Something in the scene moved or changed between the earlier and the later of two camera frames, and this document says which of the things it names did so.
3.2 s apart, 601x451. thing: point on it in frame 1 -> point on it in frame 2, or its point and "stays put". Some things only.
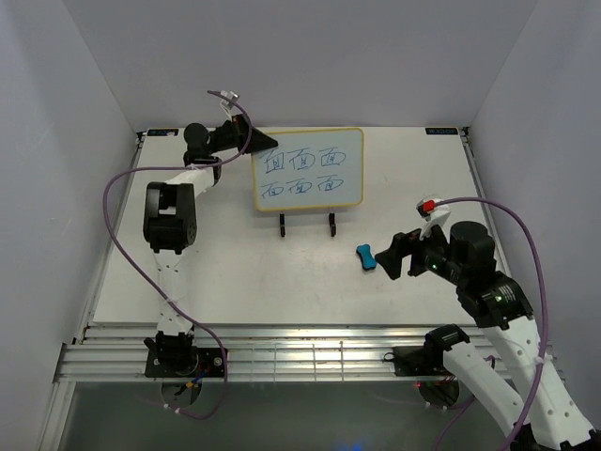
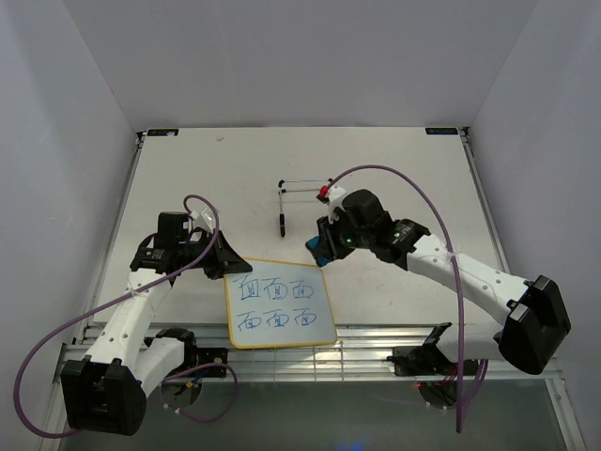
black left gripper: x=255 y=142 -> x=225 y=259
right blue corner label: x=441 y=131 stays put
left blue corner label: x=162 y=132 stays put
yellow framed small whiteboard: x=310 y=168 -> x=279 y=303
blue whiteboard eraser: x=367 y=259 -> x=314 y=246
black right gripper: x=401 y=245 -> x=327 y=233
